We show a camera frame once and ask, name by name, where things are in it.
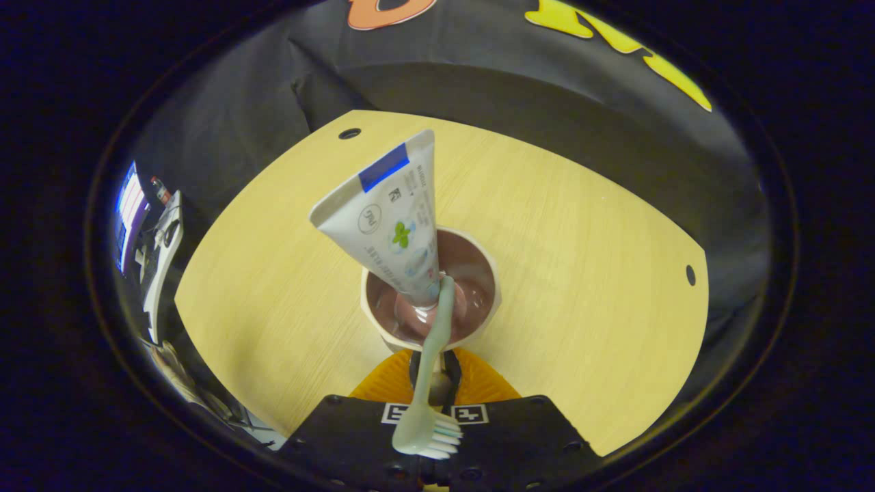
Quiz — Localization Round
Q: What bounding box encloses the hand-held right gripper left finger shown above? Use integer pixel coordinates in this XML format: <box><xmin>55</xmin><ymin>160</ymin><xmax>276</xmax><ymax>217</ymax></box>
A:
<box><xmin>280</xmin><ymin>348</ymin><xmax>420</xmax><ymax>492</ymax></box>

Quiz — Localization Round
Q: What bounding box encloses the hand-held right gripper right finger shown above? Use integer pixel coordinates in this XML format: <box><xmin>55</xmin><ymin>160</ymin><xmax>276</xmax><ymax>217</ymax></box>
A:
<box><xmin>436</xmin><ymin>348</ymin><xmax>603</xmax><ymax>492</ymax></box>

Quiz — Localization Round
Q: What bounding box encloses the pale green toothbrush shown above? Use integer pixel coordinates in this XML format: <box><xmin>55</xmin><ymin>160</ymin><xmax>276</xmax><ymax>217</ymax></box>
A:
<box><xmin>392</xmin><ymin>275</ymin><xmax>463</xmax><ymax>460</ymax></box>

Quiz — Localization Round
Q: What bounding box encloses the beige cup with handle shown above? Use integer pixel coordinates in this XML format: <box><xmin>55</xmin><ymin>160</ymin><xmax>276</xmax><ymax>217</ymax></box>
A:
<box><xmin>360</xmin><ymin>225</ymin><xmax>502</xmax><ymax>407</ymax></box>

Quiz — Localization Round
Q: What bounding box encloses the white toothpaste tube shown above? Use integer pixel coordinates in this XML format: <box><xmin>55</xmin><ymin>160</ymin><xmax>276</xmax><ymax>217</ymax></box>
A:
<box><xmin>309</xmin><ymin>130</ymin><xmax>442</xmax><ymax>312</ymax></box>

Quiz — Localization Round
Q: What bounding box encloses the black backdrop cloth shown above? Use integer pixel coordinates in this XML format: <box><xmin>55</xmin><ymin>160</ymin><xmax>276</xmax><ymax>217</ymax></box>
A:
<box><xmin>130</xmin><ymin>0</ymin><xmax>777</xmax><ymax>342</ymax></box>

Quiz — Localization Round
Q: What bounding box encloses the white frame stand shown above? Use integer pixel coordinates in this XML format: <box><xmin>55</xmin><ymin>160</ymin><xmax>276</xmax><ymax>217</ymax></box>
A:
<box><xmin>140</xmin><ymin>191</ymin><xmax>185</xmax><ymax>346</ymax></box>

